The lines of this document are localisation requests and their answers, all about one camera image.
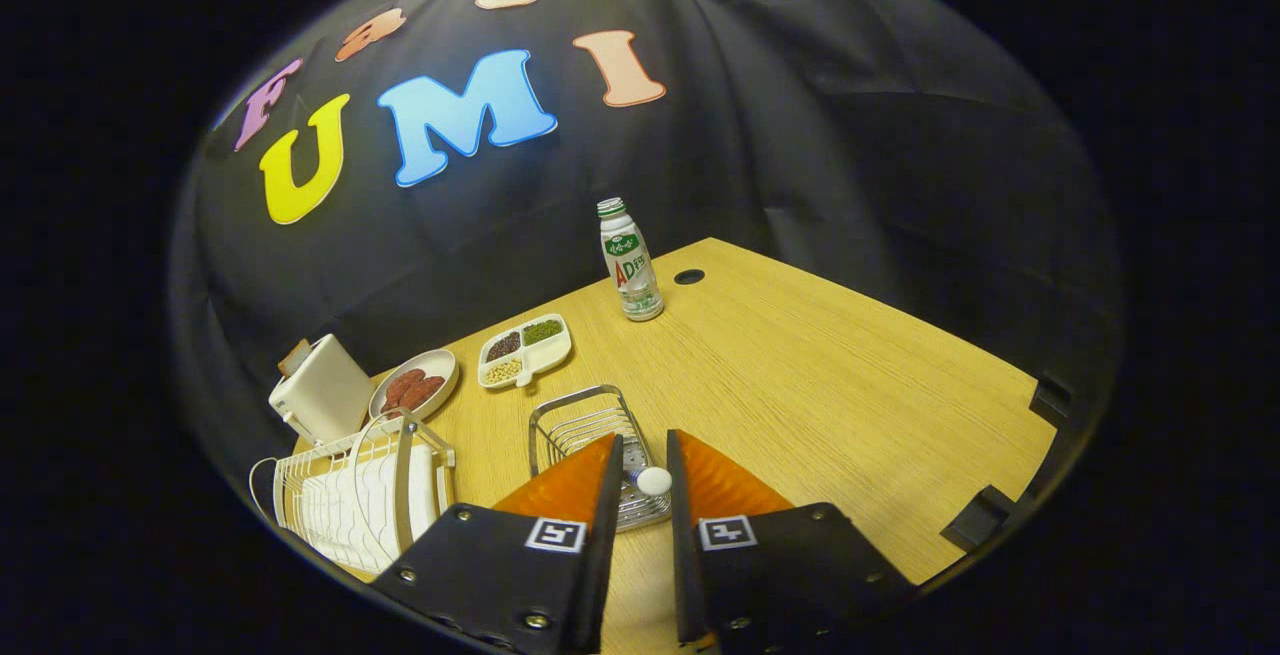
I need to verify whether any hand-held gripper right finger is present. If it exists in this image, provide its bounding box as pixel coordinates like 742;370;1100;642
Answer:
666;428;916;651

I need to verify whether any grey round plate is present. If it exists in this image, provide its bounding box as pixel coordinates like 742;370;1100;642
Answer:
368;348;460;423

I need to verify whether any white ribbed drain tray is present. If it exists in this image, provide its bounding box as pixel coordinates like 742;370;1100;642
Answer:
300;450;441;571

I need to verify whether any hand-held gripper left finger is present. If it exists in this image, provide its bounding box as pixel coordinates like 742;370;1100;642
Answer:
370;432;626;655

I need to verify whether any white wire dish rack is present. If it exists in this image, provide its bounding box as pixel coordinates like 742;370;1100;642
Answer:
248;409;458;576

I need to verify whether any reddish brown meat patty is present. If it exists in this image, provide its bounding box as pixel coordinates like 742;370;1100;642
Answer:
381;367;426;412
398;375;446;412

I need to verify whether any white toaster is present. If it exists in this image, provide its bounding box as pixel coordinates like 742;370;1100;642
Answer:
268;334;376;446

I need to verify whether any silver wire basket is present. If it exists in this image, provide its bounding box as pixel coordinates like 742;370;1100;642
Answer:
528;384;673;534

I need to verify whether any white divided bean dish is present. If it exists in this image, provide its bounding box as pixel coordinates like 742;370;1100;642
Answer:
477;314;574;392

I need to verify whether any white green drink bottle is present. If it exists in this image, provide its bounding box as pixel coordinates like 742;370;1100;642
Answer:
597;197;666;323

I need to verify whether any black backdrop cloth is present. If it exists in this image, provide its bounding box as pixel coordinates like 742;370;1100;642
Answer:
170;0;1126;496

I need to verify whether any black table clamp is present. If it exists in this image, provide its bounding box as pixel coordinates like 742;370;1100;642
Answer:
940;483;1021;553
1028;372;1076;426

